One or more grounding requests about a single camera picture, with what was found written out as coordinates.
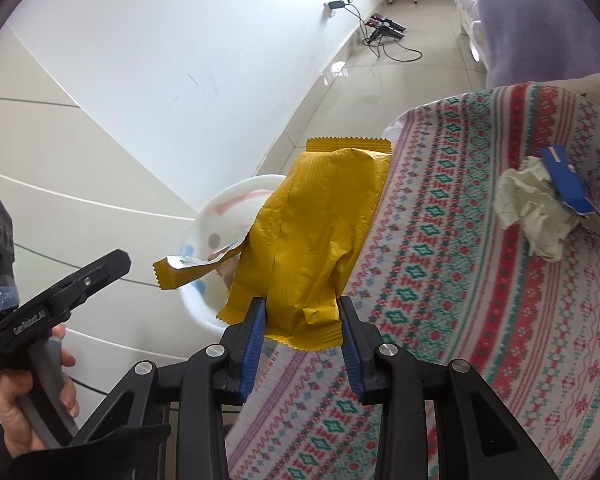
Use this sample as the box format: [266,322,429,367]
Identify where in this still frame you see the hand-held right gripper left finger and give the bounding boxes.
[70,297,268,480]

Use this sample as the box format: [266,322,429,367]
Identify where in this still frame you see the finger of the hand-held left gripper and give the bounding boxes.
[49,248,132,312]

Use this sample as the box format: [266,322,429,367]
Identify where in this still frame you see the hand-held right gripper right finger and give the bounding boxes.
[336,296,557,480]

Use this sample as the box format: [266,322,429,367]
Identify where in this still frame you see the large yellow snack bag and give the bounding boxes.
[152,136,393,354]

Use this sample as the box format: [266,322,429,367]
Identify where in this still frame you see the white plastic bin with drawings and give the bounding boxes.
[180,174,288,342]

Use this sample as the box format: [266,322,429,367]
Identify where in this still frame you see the person's left hand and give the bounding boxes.
[0,324,79,459]

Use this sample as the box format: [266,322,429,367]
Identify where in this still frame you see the patterned knit blanket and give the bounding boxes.
[225,74,600,480]

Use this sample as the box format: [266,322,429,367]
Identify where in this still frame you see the crumpled white paper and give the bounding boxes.
[495,156,582,263]

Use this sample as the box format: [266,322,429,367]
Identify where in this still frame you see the small blue carton box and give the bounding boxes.
[539,146,600,236]

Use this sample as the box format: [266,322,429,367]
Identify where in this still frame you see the white bed with purple sheet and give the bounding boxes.
[432,0,492,69]

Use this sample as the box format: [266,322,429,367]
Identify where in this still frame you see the purple blanket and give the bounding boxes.
[472,0,600,92]

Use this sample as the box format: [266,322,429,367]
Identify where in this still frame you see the black power strip with cables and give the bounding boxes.
[345,2,424,65]

